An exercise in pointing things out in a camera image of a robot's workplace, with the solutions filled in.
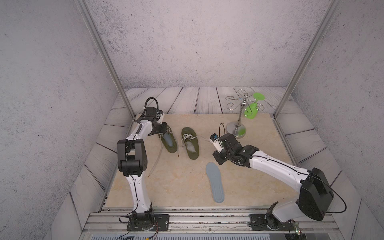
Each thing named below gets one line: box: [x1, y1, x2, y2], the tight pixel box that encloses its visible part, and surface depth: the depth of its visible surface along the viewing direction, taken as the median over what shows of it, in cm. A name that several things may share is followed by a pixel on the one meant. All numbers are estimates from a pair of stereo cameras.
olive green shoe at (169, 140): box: [158, 125, 178, 153], surface depth 103 cm
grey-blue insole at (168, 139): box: [163, 132, 173, 147], surface depth 104 cm
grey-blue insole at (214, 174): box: [206, 162, 225, 203], surface depth 88 cm
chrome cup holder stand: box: [225, 89, 265, 137], surface depth 100 cm
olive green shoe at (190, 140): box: [181, 127, 200, 160], surface depth 101 cm
